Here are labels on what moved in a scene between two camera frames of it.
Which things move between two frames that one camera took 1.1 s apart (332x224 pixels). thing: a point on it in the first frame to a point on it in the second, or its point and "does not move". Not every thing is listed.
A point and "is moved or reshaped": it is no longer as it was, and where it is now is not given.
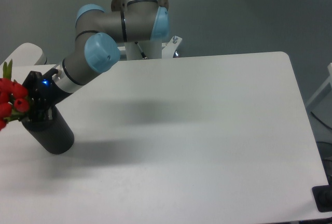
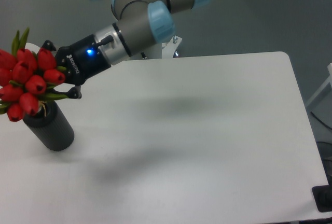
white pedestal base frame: [168, 49] does not move
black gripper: [50, 93] to [81, 60]
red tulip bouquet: [13, 97] is moved or reshaped
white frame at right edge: [327, 81] does not move
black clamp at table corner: [322, 195] does not move
